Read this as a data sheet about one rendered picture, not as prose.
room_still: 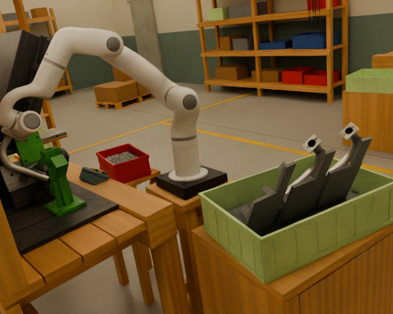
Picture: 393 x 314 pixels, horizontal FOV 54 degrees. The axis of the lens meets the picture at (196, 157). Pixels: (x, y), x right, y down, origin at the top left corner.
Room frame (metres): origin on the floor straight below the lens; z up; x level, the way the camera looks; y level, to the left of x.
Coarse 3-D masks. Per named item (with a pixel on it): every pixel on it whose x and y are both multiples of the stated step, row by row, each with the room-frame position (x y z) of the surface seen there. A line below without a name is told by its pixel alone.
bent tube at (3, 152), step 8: (8, 136) 1.66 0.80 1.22; (8, 144) 1.65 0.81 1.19; (0, 152) 1.62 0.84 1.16; (8, 160) 1.62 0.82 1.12; (8, 168) 1.61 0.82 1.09; (16, 168) 1.62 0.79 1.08; (24, 168) 1.64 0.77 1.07; (32, 176) 1.65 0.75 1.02; (40, 176) 1.66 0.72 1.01; (48, 176) 1.69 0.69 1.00
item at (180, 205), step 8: (152, 184) 1.77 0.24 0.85; (152, 192) 1.70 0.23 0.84; (160, 192) 1.67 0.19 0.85; (168, 192) 1.65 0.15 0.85; (168, 200) 1.58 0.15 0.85; (176, 200) 1.56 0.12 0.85; (184, 200) 1.55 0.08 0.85; (192, 200) 1.53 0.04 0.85; (200, 200) 1.55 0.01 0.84; (176, 208) 1.53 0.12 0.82; (184, 208) 1.50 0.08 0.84; (192, 208) 1.52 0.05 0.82
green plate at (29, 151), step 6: (36, 132) 1.77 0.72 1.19; (30, 138) 1.74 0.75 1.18; (36, 138) 1.76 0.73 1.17; (18, 144) 1.70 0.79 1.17; (24, 144) 1.72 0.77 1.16; (30, 144) 1.73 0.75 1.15; (36, 144) 1.75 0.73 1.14; (42, 144) 1.76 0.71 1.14; (18, 150) 1.69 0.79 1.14; (24, 150) 1.70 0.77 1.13; (30, 150) 1.72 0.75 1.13; (36, 150) 1.73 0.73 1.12; (24, 156) 1.69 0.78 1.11; (30, 156) 1.71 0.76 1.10; (36, 156) 1.72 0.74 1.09; (24, 162) 1.68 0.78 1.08; (30, 162) 1.70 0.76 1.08
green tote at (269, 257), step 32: (224, 192) 1.40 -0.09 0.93; (256, 192) 1.47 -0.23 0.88; (384, 192) 1.21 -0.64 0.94; (224, 224) 1.20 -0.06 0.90; (320, 224) 1.09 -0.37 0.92; (352, 224) 1.15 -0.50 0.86; (384, 224) 1.21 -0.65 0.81; (256, 256) 1.02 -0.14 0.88; (288, 256) 1.04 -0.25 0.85; (320, 256) 1.09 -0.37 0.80
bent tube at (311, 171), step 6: (312, 138) 1.19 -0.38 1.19; (318, 138) 1.18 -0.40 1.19; (306, 144) 1.19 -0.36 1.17; (312, 144) 1.21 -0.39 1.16; (318, 144) 1.16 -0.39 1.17; (312, 150) 1.16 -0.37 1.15; (318, 150) 1.19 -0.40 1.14; (318, 156) 1.22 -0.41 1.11; (318, 162) 1.23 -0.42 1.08; (312, 168) 1.25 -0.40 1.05; (306, 174) 1.25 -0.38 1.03; (312, 174) 1.24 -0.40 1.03; (300, 180) 1.24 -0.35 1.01; (288, 186) 1.26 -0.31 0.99; (288, 192) 1.24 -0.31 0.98
